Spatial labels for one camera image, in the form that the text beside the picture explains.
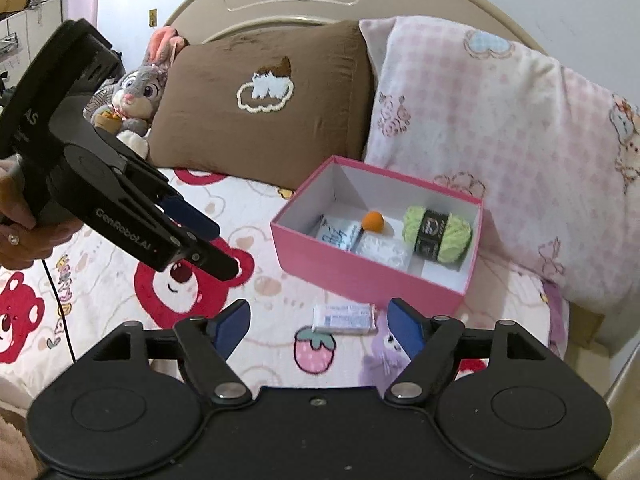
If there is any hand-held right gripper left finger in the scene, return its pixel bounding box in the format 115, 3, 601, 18
92, 299, 254, 405

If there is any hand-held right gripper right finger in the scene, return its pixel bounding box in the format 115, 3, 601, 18
384, 297, 551, 405

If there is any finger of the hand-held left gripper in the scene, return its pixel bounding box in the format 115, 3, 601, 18
95, 127, 221, 242
169, 230, 240, 282

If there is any small white packet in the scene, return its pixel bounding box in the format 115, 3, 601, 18
311, 302, 377, 335

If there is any pink cardboard box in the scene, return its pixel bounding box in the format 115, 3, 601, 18
270, 155, 485, 315

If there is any clear plastic packet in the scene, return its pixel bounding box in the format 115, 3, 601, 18
351, 230, 415, 274

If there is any blue white tissue packet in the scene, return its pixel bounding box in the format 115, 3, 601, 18
315, 214, 364, 252

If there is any person's left hand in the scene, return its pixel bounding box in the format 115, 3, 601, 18
0, 157, 87, 272

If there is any bear printed bedsheet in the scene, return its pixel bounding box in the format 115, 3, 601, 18
0, 162, 571, 411

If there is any black and white plush toy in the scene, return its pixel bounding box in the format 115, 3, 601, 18
82, 77, 124, 122

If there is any grey bunny plush toy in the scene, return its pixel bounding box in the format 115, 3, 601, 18
97, 26, 189, 159

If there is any brown embroidered pillow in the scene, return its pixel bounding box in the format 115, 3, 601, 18
149, 20, 377, 190

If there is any green yarn ball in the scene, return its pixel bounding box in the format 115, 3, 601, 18
401, 204, 474, 266

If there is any white cabinet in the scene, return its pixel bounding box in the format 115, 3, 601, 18
0, 9, 67, 92

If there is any beige nightstand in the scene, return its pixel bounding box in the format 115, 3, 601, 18
565, 309, 607, 347

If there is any pink checked pillow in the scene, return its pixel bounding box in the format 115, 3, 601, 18
359, 15, 640, 347

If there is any beige satin cloth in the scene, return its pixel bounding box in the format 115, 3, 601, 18
600, 354, 640, 480

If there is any brown fuzzy rug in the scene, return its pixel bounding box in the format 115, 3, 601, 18
0, 394, 42, 480

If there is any black cable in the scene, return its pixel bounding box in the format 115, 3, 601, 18
42, 255, 79, 364

